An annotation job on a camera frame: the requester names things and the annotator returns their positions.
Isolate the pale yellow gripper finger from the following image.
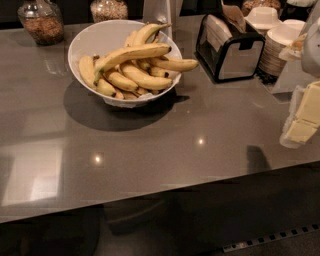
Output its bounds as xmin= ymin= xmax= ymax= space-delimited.
xmin=279 ymin=81 xmax=320 ymax=149

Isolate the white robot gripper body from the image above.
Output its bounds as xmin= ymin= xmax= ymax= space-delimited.
xmin=279 ymin=18 xmax=320 ymax=78

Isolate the long top banana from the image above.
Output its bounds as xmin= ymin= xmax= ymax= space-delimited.
xmin=94 ymin=43 xmax=171 ymax=85

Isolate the right protruding banana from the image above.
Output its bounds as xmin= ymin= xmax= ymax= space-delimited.
xmin=147 ymin=57 xmax=199 ymax=72

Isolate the front centre banana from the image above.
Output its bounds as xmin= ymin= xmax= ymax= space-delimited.
xmin=120 ymin=62 xmax=172 ymax=90

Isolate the upright banana at back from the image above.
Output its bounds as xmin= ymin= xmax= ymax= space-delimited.
xmin=132 ymin=23 xmax=171 ymax=46

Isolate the lower middle banana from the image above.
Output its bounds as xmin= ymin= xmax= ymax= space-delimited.
xmin=104 ymin=70 xmax=138 ymax=92

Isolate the white bowl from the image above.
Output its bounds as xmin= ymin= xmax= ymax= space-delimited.
xmin=68 ymin=20 xmax=181 ymax=108

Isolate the lower left banana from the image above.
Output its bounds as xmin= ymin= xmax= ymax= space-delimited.
xmin=96 ymin=79 xmax=116 ymax=97

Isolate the left edge banana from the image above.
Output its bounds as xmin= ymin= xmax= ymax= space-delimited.
xmin=78 ymin=55 xmax=96 ymax=89

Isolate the stack of paper plates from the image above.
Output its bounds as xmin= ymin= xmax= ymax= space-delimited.
xmin=259 ymin=19 xmax=305 ymax=77

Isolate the stack of white bowls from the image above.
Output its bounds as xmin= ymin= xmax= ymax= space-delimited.
xmin=245 ymin=7 xmax=281 ymax=31

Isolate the right glass cereal jar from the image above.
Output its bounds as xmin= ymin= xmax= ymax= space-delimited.
xmin=241 ymin=0 xmax=281 ymax=17

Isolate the glass cereal jar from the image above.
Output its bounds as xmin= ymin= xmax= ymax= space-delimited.
xmin=17 ymin=0 xmax=64 ymax=46
xmin=90 ymin=0 xmax=128 ymax=23
xmin=241 ymin=0 xmax=281 ymax=17

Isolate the black napkin dispenser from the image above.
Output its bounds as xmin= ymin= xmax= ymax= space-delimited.
xmin=196 ymin=14 xmax=265 ymax=83

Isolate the metal floor vent strip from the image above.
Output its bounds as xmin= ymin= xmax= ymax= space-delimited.
xmin=222 ymin=224 xmax=320 ymax=253

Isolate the middle glass cereal jar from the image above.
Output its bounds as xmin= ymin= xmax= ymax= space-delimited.
xmin=90 ymin=0 xmax=128 ymax=23

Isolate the left glass cereal jar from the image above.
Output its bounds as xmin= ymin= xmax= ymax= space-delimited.
xmin=17 ymin=0 xmax=64 ymax=46

